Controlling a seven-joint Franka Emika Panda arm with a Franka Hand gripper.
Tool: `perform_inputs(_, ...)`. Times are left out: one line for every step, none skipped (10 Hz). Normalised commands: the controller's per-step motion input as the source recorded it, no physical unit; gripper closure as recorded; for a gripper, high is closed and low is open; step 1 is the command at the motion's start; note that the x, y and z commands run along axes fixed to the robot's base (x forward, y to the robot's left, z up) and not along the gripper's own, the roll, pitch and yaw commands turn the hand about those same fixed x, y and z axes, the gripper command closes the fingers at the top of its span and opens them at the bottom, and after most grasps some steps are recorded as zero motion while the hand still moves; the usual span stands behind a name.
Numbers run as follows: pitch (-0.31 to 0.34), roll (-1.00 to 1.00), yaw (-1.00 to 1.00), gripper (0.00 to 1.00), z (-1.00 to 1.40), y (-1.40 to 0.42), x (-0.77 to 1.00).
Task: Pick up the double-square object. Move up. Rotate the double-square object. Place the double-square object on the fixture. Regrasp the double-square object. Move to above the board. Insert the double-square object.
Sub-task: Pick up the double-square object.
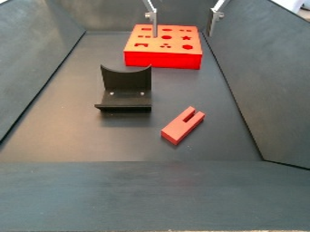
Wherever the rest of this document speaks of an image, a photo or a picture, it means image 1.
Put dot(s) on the red shape-sorting board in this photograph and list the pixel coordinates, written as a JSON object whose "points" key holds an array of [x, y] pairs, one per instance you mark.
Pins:
{"points": [[174, 49]]}

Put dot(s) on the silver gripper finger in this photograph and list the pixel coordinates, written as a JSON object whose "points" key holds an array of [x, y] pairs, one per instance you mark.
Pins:
{"points": [[216, 15], [151, 15]]}

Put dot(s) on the red double-square peg block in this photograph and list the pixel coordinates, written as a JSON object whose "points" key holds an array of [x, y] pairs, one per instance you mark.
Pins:
{"points": [[182, 125]]}

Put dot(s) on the black curved bracket stand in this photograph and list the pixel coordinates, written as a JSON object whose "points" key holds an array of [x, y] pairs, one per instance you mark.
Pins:
{"points": [[127, 90]]}

